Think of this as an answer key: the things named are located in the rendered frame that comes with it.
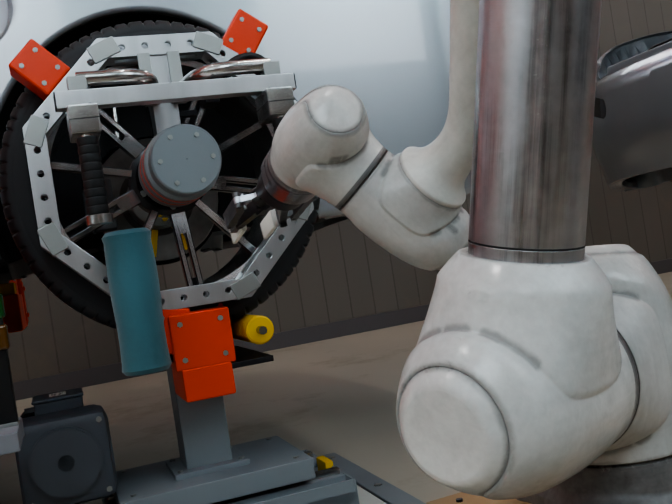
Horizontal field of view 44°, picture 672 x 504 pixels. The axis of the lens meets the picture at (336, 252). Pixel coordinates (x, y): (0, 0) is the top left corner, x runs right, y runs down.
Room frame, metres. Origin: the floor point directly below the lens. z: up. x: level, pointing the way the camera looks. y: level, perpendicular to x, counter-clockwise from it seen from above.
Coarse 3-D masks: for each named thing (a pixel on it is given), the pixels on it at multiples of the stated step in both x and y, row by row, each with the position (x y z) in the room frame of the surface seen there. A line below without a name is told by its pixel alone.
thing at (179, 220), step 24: (240, 120) 1.93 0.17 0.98; (48, 144) 1.65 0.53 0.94; (120, 144) 1.72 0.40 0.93; (264, 144) 1.87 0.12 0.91; (72, 168) 1.68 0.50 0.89; (120, 168) 1.72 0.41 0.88; (240, 192) 1.79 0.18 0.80; (168, 216) 1.76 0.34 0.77; (216, 216) 1.77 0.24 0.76; (264, 216) 1.90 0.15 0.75; (72, 240) 1.68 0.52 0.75; (192, 240) 1.75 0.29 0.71; (240, 240) 1.79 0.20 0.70; (192, 264) 1.76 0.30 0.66; (240, 264) 1.79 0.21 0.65
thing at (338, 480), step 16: (320, 464) 1.92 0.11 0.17; (320, 480) 1.79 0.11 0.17; (336, 480) 1.79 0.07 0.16; (352, 480) 1.75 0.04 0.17; (112, 496) 1.94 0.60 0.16; (256, 496) 1.74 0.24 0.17; (272, 496) 1.75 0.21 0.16; (288, 496) 1.71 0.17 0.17; (304, 496) 1.72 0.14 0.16; (320, 496) 1.73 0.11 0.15; (336, 496) 1.74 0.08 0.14; (352, 496) 1.75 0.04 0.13
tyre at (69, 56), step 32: (96, 32) 1.70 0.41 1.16; (128, 32) 1.71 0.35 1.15; (160, 32) 1.73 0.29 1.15; (192, 32) 1.75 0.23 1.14; (32, 96) 1.65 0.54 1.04; (0, 160) 1.63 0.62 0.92; (0, 192) 1.63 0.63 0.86; (32, 224) 1.63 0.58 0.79; (32, 256) 1.63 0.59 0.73; (288, 256) 1.80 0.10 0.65; (64, 288) 1.65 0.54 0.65; (96, 288) 1.67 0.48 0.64; (96, 320) 1.68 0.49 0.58
